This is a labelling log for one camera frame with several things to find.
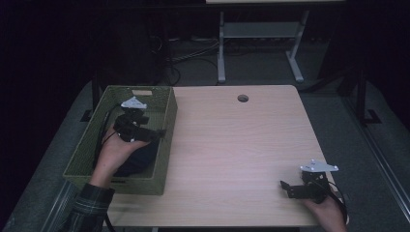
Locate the black metal stand leg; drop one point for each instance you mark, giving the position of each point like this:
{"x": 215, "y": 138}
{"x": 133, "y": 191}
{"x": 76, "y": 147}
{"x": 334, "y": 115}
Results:
{"x": 362, "y": 96}

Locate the green woven basket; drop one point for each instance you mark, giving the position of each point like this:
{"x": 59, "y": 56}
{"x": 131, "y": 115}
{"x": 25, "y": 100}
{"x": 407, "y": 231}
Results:
{"x": 80, "y": 151}

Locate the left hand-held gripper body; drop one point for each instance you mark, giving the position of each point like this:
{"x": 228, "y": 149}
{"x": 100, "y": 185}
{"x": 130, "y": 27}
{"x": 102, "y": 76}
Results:
{"x": 130, "y": 127}

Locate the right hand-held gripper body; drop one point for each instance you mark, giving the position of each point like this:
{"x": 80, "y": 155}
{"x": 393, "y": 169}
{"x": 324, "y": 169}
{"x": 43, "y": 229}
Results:
{"x": 314, "y": 190}

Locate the dark blue knit sweater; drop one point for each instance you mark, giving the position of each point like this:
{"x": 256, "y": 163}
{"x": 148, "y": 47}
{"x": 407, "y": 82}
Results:
{"x": 141, "y": 159}

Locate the white metal stand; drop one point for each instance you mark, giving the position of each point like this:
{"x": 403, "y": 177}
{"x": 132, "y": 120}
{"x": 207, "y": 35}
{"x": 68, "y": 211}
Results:
{"x": 259, "y": 30}

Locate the metal floor rail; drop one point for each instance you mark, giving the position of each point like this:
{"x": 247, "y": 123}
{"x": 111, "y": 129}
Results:
{"x": 380, "y": 154}
{"x": 56, "y": 206}

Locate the person's left hand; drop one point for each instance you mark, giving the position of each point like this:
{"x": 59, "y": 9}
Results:
{"x": 111, "y": 158}

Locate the person's right hand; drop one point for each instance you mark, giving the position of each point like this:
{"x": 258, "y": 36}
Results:
{"x": 328, "y": 216}

